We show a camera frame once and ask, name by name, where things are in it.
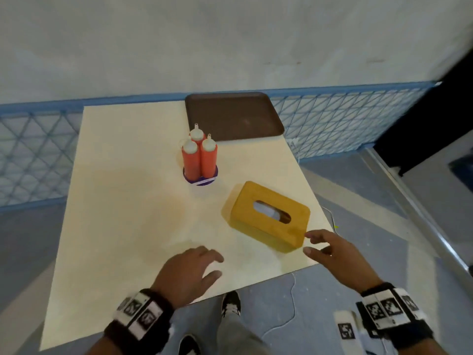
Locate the person's right hand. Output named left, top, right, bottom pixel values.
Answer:
left=303, top=229, right=383, bottom=293

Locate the white floor cable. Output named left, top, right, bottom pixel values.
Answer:
left=259, top=206, right=339, bottom=341

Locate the person's left hand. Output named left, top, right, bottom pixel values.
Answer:
left=152, top=246, right=225, bottom=309

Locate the black left wristband with markers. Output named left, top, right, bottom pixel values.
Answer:
left=104, top=288, right=175, bottom=354

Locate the black wristband with markers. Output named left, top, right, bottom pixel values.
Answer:
left=104, top=288, right=175, bottom=354
left=356, top=282, right=434, bottom=350

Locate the blue mesh barrier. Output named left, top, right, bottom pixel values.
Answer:
left=0, top=81, right=441, bottom=213

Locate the yellow tissue box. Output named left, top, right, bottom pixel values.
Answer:
left=229, top=180, right=311, bottom=253

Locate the grey trouser leg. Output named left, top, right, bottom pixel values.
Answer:
left=216, top=310, right=275, bottom=355

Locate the white marker block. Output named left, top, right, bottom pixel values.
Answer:
left=333, top=310, right=366, bottom=341

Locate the dark blue object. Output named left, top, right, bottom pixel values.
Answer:
left=448, top=156, right=473, bottom=182

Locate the red squeeze bottle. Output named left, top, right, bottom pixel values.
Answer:
left=201, top=134, right=218, bottom=178
left=181, top=136, right=201, bottom=181
left=189, top=123, right=206, bottom=147

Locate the black right wristband with markers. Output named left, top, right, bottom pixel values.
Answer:
left=356, top=282, right=434, bottom=350

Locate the white tissue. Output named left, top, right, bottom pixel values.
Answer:
left=254, top=202, right=283, bottom=220

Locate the person's right forearm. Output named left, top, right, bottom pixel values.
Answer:
left=402, top=338, right=452, bottom=355

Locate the person's left forearm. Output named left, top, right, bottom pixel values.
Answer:
left=86, top=336, right=124, bottom=355

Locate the silver metal rail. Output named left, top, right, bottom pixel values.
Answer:
left=364, top=147, right=473, bottom=282

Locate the black and white shoe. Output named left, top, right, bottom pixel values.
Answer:
left=221, top=290, right=242, bottom=318
left=178, top=334, right=202, bottom=355

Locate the black panel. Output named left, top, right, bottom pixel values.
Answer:
left=373, top=40, right=473, bottom=176

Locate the purple round bottle holder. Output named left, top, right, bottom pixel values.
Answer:
left=183, top=164, right=219, bottom=186

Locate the brown plastic tray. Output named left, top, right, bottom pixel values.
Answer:
left=185, top=92, right=285, bottom=142

